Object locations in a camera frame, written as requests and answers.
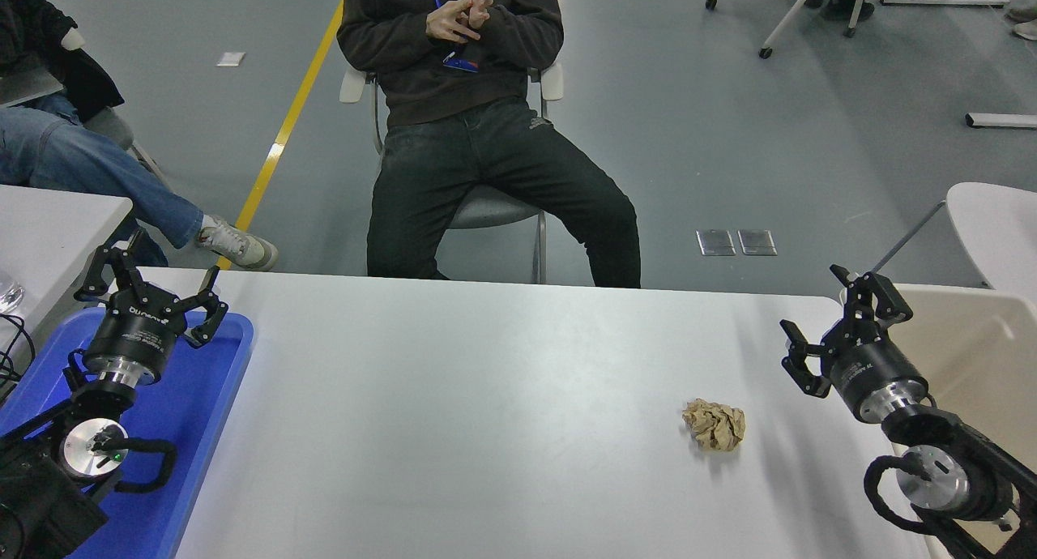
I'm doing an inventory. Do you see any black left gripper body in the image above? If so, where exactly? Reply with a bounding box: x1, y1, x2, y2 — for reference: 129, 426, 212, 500
83, 288, 190, 375

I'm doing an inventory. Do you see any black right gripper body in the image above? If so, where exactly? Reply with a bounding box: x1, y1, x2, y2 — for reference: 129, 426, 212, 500
820, 328, 931, 422

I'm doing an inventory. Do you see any tan paper ball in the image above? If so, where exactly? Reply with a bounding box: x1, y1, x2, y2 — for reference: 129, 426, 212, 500
681, 398, 746, 453

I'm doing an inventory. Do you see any person's right hand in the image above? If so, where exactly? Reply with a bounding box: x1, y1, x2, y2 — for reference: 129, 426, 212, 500
425, 0, 476, 43

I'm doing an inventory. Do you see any white side table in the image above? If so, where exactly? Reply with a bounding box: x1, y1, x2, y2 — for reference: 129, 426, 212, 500
0, 184, 133, 357

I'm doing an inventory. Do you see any large pale plastic bin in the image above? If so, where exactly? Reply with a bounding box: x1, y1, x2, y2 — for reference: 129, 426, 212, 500
839, 282, 1037, 559

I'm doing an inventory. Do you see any blue plastic tray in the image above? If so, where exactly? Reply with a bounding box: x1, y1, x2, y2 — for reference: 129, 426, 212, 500
0, 306, 254, 559

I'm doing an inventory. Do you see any round white table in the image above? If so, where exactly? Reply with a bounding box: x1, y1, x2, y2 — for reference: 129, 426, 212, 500
945, 181, 1037, 305

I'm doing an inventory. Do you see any grey office chair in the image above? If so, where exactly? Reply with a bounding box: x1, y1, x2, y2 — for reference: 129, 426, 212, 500
58, 26, 175, 194

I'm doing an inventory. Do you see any grey laptop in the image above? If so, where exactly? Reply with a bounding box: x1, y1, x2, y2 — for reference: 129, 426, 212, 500
0, 67, 67, 109

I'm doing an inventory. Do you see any white floor bar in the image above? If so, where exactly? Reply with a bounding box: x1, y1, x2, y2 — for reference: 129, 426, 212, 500
965, 112, 1037, 129

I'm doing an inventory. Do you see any white wheeled chair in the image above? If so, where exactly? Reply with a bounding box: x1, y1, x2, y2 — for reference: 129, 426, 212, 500
705, 0, 860, 59

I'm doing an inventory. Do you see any grey swivel chair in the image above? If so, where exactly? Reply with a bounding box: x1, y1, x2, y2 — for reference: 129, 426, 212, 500
339, 61, 565, 284

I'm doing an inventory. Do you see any black cable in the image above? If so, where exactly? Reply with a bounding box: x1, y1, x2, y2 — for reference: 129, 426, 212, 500
0, 313, 37, 402

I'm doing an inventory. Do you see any blue lanyard with badge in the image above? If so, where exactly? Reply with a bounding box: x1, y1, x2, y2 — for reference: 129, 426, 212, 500
428, 0, 480, 74

